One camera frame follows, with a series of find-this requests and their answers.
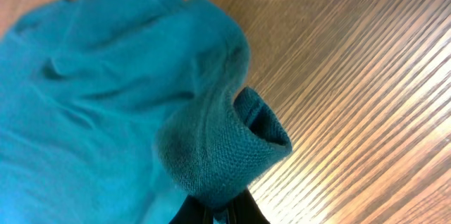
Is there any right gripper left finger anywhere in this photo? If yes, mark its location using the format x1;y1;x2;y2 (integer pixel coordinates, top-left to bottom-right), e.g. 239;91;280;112
169;196;214;224

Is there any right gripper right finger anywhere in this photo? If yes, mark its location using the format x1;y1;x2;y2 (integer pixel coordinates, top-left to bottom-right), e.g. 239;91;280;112
227;189;270;224

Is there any blue polo shirt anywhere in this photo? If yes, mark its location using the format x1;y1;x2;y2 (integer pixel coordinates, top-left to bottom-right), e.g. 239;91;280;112
1;0;292;223

